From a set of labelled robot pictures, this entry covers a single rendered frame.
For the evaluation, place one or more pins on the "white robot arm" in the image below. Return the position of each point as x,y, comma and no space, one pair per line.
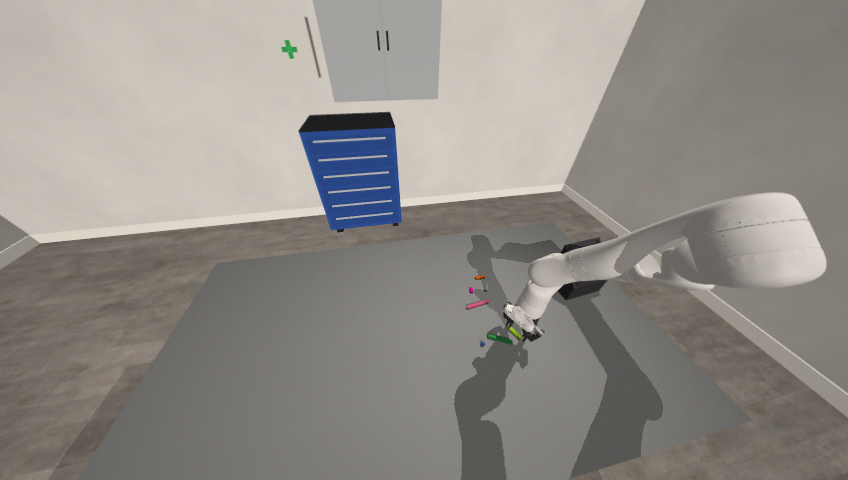
757,241

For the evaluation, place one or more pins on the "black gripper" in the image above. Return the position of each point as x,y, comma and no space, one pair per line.
537,333

